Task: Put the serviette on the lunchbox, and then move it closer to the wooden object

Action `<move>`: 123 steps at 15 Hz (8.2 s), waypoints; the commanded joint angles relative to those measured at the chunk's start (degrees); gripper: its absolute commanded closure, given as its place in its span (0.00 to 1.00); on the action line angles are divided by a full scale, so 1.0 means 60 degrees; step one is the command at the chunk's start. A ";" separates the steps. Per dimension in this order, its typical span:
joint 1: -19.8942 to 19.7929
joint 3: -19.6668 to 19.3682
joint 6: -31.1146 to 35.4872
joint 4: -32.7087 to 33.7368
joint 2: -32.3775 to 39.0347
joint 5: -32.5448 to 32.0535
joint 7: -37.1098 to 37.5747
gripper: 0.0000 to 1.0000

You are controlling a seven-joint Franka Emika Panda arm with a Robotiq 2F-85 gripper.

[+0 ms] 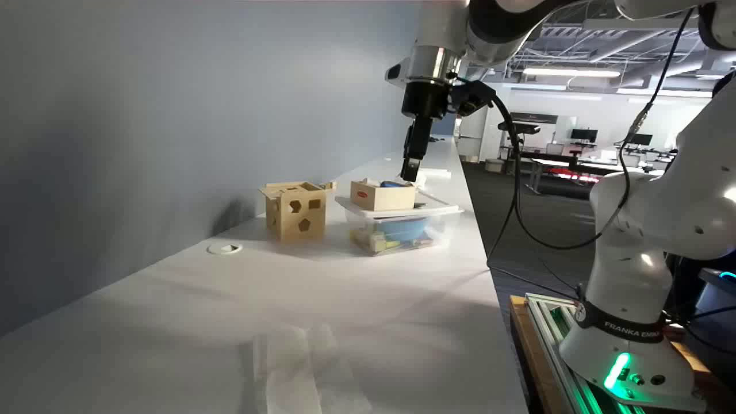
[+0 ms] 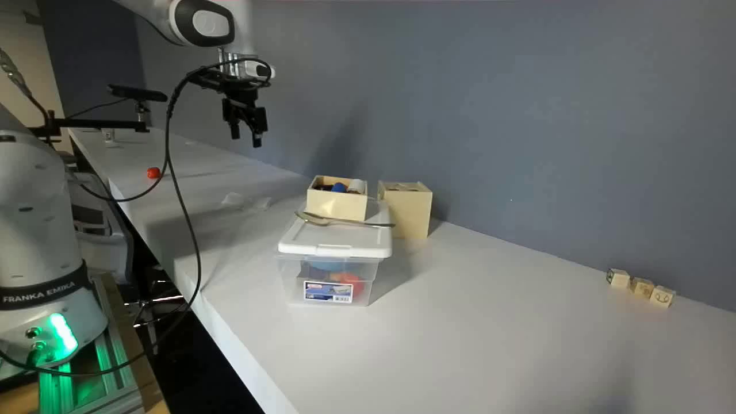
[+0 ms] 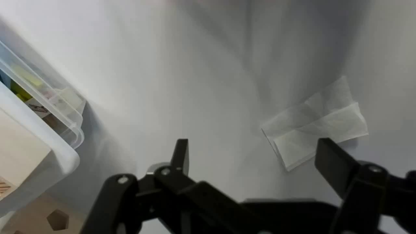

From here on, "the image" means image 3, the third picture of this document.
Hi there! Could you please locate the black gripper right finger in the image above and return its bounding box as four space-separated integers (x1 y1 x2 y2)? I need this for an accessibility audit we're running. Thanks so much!
313 137 416 234

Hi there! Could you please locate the clear lunchbox with white lid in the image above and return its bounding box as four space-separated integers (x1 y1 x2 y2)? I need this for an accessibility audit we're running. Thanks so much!
0 41 86 219

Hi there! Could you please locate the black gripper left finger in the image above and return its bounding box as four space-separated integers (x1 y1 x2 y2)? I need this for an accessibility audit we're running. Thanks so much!
79 138 244 234

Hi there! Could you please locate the wooden shape sorter cube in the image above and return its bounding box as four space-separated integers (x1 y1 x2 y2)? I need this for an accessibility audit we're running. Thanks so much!
0 193 85 234

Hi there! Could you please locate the small open wooden tray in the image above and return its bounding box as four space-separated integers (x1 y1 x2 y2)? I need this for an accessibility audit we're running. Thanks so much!
0 109 53 202

